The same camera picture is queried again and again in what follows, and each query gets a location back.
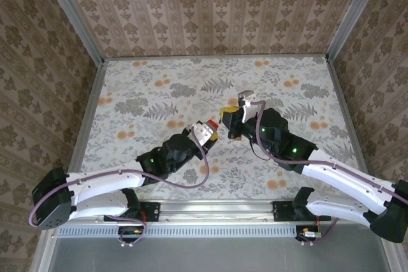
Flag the floral table cover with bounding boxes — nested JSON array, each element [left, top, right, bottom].
[[72, 57, 371, 201]]

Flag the grey metal panel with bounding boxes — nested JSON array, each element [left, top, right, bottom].
[[50, 237, 392, 272]]

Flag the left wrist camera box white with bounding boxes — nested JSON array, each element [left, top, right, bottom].
[[190, 122, 215, 145]]

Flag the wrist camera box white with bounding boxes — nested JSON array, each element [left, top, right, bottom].
[[237, 90, 258, 124], [190, 122, 215, 145]]

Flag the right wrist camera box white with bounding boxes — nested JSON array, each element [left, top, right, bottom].
[[237, 90, 258, 124]]

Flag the back aluminium table rail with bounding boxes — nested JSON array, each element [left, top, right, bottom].
[[103, 54, 329, 61]]

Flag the aluminium table rail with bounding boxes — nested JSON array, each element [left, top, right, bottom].
[[103, 54, 329, 61], [67, 61, 106, 174], [324, 57, 377, 187]]

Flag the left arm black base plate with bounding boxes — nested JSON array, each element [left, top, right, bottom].
[[105, 201, 160, 222]]

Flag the aluminium mounting rail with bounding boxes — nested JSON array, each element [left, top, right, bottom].
[[66, 197, 377, 225]]

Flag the right side aluminium table rail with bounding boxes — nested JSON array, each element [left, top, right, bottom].
[[324, 57, 377, 187]]

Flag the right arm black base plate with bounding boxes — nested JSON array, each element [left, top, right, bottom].
[[272, 201, 332, 222]]

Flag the grey slotted cable duct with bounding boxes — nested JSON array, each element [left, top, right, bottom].
[[57, 224, 299, 238]]

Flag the left side aluminium table rail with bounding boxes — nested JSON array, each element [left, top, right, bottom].
[[67, 61, 106, 174]]

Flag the right aluminium frame post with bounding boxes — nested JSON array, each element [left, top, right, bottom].
[[324, 0, 382, 62]]

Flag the aluminium frame post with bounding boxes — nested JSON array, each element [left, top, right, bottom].
[[324, 0, 382, 62], [36, 0, 106, 66]]

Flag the left aluminium frame post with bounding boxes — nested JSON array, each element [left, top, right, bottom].
[[36, 0, 106, 66]]

